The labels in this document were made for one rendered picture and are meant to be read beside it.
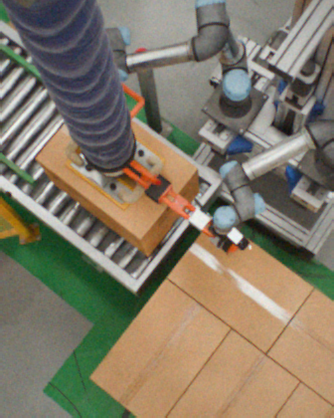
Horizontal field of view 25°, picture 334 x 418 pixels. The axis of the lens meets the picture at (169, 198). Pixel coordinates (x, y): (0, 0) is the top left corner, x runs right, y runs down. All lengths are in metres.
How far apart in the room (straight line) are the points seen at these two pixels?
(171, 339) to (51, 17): 2.16
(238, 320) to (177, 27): 1.94
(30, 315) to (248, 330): 1.30
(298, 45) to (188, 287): 1.63
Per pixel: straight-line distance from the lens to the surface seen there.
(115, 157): 2.99
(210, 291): 3.75
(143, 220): 3.27
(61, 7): 1.89
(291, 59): 2.48
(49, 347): 4.35
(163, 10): 4.86
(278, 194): 4.21
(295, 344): 3.75
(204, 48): 2.90
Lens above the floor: 4.26
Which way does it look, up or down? 75 degrees down
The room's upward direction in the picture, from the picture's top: 10 degrees counter-clockwise
